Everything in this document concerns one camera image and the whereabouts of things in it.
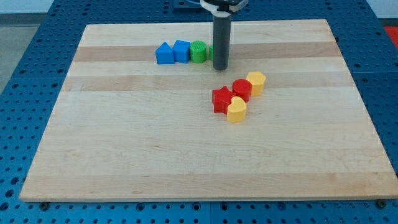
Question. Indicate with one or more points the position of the green block behind rod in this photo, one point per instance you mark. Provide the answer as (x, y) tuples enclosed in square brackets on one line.
[(210, 52)]

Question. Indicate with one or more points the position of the green cylinder block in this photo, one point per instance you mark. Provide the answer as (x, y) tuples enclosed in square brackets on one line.
[(198, 51)]

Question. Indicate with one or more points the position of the yellow hexagon block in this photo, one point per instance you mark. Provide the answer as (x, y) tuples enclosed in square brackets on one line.
[(257, 80)]

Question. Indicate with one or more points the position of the red circle block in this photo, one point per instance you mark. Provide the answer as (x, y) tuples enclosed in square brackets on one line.
[(242, 88)]

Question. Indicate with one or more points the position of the white rod mount clamp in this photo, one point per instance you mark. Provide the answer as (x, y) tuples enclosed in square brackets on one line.
[(223, 8)]

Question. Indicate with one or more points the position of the blue pentagon house block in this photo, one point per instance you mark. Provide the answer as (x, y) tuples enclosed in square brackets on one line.
[(164, 54)]

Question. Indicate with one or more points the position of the blue perforated table plate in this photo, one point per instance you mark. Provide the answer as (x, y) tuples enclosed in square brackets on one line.
[(31, 92)]

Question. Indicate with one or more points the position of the wooden board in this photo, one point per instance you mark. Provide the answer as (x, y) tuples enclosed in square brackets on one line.
[(126, 129)]

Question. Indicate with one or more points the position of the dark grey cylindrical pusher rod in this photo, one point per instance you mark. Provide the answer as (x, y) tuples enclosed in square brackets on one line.
[(221, 39)]

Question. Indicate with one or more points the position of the yellow heart block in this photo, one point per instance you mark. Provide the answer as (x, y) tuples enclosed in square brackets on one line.
[(236, 111)]

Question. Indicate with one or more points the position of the red star block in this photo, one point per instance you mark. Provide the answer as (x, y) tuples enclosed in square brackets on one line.
[(221, 99)]

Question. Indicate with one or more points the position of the blue cube block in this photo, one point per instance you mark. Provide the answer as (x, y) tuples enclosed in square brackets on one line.
[(181, 51)]

